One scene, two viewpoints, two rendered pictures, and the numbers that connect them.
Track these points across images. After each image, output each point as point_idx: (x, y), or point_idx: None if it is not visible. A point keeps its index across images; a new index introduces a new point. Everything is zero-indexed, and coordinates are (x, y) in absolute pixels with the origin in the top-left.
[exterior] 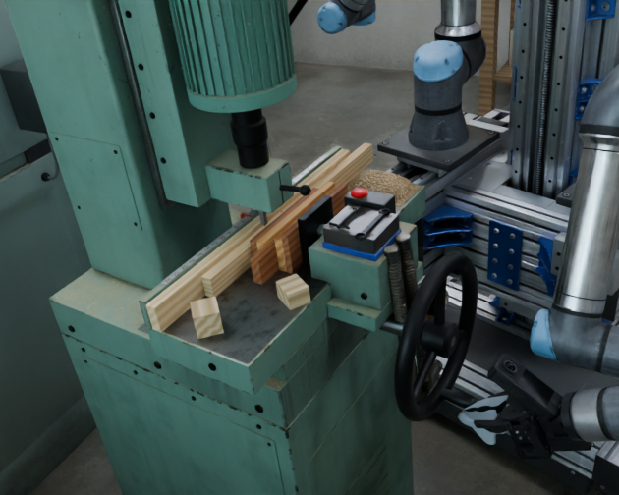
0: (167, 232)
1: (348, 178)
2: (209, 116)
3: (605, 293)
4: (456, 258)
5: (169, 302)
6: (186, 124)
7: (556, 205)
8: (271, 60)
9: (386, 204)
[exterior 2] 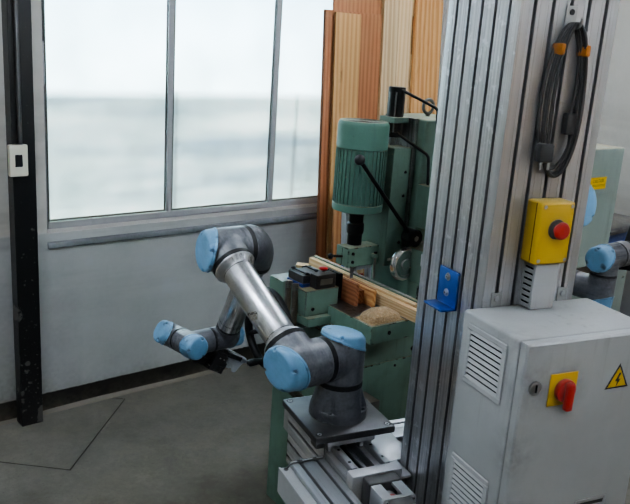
0: (376, 272)
1: (399, 312)
2: (374, 222)
3: (220, 317)
4: (275, 296)
5: (313, 262)
6: (364, 216)
7: (387, 434)
8: (336, 190)
9: (311, 274)
